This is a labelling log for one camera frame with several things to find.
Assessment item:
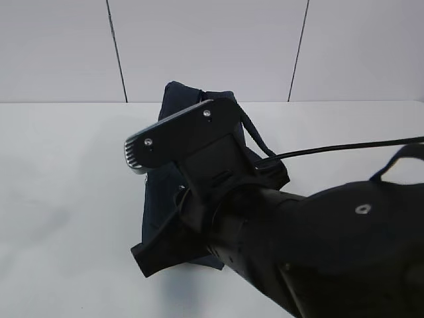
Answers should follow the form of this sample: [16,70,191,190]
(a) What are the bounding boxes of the dark blue insulated bag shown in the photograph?
[138,80,291,271]

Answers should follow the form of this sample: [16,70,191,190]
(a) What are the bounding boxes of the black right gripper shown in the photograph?
[131,185,232,278]

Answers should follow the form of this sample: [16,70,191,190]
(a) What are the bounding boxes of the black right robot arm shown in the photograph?
[131,182,423,317]

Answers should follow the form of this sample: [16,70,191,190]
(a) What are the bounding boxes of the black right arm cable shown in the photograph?
[254,135,424,173]

